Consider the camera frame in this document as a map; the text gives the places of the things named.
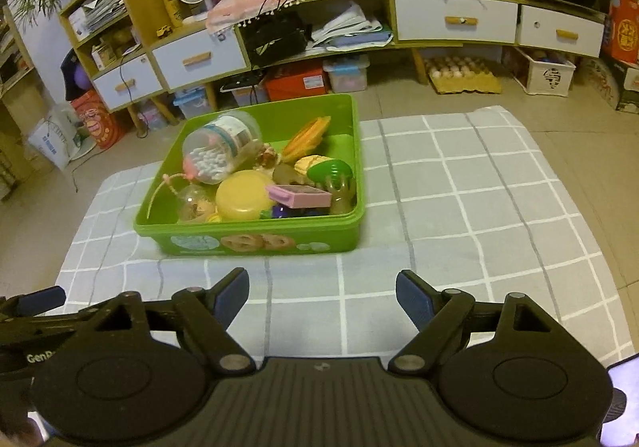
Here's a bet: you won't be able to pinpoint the green plastic box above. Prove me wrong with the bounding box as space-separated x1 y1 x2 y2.
132 93 365 257

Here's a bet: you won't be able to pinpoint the round printed tin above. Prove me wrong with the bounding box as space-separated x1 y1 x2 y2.
581 58 620 108

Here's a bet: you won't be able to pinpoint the red gift box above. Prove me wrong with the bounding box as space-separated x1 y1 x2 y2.
601 0 639 66

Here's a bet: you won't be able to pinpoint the smartphone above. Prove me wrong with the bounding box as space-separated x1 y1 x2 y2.
599 357 639 447

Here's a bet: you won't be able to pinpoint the grey checked blanket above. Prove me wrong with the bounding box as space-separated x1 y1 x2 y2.
59 106 620 368

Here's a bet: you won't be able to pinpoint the wooden bookshelf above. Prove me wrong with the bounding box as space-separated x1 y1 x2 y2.
0 8 47 201

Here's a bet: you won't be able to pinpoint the purple toy grapes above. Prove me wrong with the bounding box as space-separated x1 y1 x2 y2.
260 205 300 221

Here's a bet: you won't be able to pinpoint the blue lid storage box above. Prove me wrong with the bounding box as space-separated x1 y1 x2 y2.
172 87 210 121

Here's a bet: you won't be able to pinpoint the clear storage box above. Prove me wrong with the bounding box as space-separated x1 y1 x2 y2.
323 55 371 93

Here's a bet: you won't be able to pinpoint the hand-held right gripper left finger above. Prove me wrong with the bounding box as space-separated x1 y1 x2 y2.
75 267 256 375

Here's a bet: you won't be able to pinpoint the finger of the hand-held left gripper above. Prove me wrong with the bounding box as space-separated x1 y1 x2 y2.
0 286 67 318
0 301 121 335

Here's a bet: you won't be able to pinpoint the person's left hand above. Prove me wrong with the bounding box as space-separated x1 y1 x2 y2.
0 402 48 447

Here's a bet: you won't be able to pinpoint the black bag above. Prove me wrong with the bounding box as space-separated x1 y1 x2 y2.
240 10 313 68

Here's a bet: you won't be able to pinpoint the clear capsule ball toy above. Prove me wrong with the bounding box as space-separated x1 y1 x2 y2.
177 185 218 223

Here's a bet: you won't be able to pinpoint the white paper bag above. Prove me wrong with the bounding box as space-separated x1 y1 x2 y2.
27 105 85 171

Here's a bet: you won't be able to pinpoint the black cap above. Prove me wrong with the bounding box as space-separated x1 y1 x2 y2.
60 49 93 101

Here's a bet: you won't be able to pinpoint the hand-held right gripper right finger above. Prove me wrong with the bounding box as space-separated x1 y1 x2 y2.
388 269 565 375

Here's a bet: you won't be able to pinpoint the orange printed bag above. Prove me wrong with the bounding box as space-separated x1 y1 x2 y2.
70 90 125 150

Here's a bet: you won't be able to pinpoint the yellow egg tray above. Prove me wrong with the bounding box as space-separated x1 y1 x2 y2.
424 55 503 95

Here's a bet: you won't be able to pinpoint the stack of shelf papers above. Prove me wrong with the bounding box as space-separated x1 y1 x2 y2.
75 0 129 36

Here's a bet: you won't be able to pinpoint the white drawer wooden handle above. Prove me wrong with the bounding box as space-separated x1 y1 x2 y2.
92 55 163 112
150 30 250 92
394 0 519 45
516 5 606 60

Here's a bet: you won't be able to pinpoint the pile of papers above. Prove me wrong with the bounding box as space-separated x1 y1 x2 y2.
310 2 395 51

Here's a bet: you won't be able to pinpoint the printed cardboard box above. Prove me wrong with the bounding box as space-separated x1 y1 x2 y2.
616 68 639 114

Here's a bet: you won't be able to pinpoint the pink filled storage box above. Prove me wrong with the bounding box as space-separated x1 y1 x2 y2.
135 100 175 131

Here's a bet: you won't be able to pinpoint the red flat box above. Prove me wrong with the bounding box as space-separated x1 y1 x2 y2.
264 65 330 102

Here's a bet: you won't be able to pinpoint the black flat device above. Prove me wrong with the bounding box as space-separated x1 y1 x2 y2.
220 72 268 94

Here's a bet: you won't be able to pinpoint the white cutout basket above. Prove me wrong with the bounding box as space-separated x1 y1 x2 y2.
514 46 579 97

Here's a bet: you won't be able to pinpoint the clear cotton swab jar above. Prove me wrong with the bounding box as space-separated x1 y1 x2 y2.
182 110 263 186

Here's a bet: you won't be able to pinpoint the small pink box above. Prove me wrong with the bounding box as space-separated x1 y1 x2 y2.
264 184 333 209

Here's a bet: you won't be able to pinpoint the yellow carton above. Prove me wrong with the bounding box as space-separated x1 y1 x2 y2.
162 0 185 28

